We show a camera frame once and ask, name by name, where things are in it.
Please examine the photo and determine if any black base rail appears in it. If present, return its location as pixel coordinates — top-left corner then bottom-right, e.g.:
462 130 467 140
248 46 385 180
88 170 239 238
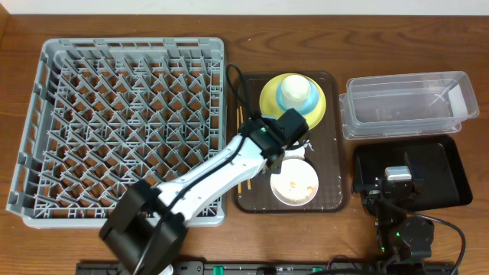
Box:
75 260 458 275

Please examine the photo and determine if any clear plastic bin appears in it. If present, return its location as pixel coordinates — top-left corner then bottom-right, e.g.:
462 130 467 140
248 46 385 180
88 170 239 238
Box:
339 71 480 140

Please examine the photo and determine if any yellow plate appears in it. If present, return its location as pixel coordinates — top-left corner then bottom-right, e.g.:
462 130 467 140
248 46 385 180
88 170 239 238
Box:
259 73 327 130

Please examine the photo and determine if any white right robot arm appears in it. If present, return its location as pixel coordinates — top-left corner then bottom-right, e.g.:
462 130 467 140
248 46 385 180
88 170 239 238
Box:
352 154 435 273

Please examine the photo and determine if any white cup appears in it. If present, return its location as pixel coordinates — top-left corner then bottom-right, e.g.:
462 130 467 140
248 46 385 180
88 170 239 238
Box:
281 74 311 108

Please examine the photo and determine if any dark brown serving tray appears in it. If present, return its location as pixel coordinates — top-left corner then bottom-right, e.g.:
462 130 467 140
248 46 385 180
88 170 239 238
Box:
233 71 349 214

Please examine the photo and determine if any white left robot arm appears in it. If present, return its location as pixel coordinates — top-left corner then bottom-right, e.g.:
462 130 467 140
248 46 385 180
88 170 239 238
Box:
99 115 308 274

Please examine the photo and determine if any grey plastic dishwasher rack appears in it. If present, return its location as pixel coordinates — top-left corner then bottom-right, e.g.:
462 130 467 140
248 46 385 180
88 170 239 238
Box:
6 37 227 228

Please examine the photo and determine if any white bowl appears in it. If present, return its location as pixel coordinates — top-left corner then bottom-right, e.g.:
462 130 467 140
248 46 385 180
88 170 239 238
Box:
270 159 319 207

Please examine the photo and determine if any white napkin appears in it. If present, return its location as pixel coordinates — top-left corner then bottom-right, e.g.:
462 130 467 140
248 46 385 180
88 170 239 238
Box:
283 140 314 160

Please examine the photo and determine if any black waste tray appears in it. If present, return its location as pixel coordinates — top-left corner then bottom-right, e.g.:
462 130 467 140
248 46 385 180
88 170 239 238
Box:
354 135 473 212

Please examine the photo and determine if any light blue small plate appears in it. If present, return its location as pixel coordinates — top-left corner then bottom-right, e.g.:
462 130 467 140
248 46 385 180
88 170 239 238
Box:
275 79 319 115

